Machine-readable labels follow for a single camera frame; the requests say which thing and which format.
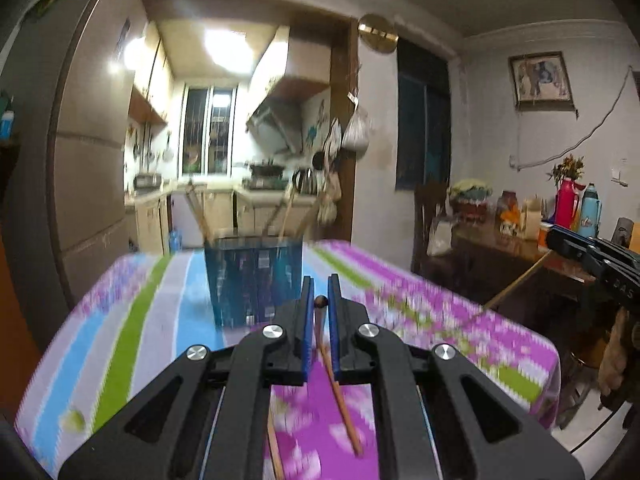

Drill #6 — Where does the red thermos flask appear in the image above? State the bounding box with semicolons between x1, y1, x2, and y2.
554;178;585;230

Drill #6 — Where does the kitchen window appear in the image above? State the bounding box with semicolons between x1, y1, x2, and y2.
180;86;236;177

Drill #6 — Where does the white hanging plastic bag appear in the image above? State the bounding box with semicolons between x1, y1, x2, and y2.
342;106;372;153

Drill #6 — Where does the teal perforated utensil holder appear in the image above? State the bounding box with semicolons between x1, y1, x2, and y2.
204;235;303;328

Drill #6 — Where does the person's right hand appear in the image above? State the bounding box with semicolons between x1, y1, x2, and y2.
598;308;628;396

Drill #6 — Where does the grey tall refrigerator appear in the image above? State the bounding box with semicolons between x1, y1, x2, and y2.
1;0;145;348

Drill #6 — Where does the electric kettle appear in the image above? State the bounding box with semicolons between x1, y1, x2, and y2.
292;168;319;195

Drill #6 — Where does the light blue thermos flask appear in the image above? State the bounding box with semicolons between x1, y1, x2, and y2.
578;182;602;237

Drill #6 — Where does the framed elephant picture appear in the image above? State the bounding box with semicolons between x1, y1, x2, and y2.
508;51;577;113

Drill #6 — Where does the round brass wall plate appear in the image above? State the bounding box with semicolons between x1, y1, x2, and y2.
358;13;399;54

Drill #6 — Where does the steel range hood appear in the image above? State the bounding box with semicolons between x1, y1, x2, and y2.
246;98;303;156

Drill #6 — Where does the wooden chopstick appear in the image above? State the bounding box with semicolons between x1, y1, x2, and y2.
314;295;363;457
278;184;296;242
262;200;285;236
294;192;326;240
459;250;554;328
267;412;285;480
184;183;213;245

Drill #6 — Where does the colourful striped floral tablecloth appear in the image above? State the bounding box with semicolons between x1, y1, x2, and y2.
14;240;582;479

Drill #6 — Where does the dark wooden side table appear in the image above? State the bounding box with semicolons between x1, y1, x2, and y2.
411;181;611;353

